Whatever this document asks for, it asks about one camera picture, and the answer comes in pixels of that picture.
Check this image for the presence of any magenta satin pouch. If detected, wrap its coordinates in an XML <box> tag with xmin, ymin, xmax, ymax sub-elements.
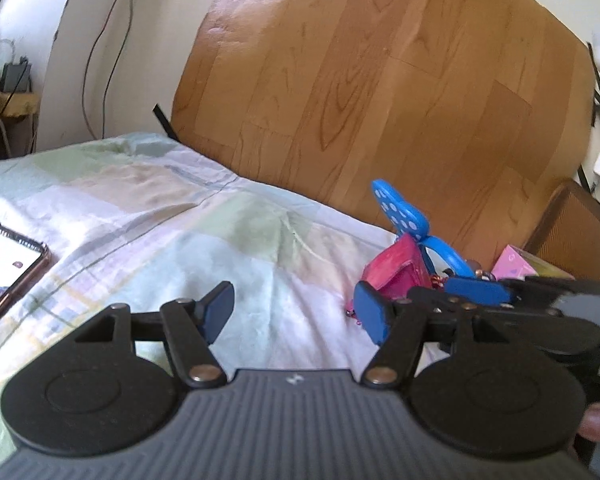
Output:
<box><xmin>360</xmin><ymin>235</ymin><xmax>432</xmax><ymax>300</ymax></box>

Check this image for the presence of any pink macaron biscuit tin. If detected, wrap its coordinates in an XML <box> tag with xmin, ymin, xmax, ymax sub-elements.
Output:
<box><xmin>491</xmin><ymin>245</ymin><xmax>573</xmax><ymax>280</ymax></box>

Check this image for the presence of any blue polka-dot bow headband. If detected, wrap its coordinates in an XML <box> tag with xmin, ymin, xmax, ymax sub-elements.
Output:
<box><xmin>372</xmin><ymin>179</ymin><xmax>476</xmax><ymax>278</ymax></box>

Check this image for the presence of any brown woven cushion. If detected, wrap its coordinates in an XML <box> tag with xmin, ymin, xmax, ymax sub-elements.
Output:
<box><xmin>524</xmin><ymin>180</ymin><xmax>600</xmax><ymax>281</ymax></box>

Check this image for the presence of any smartphone in brown case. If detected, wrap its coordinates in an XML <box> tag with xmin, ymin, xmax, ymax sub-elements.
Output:
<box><xmin>0</xmin><ymin>222</ymin><xmax>50</xmax><ymax>319</ymax></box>

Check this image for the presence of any black charger on shelf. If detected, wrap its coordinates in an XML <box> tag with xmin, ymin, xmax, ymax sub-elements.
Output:
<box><xmin>0</xmin><ymin>56</ymin><xmax>31</xmax><ymax>93</ymax></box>

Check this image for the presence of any thin dark wall wire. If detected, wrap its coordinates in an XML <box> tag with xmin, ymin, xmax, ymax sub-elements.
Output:
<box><xmin>80</xmin><ymin>0</ymin><xmax>136</xmax><ymax>142</ymax></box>

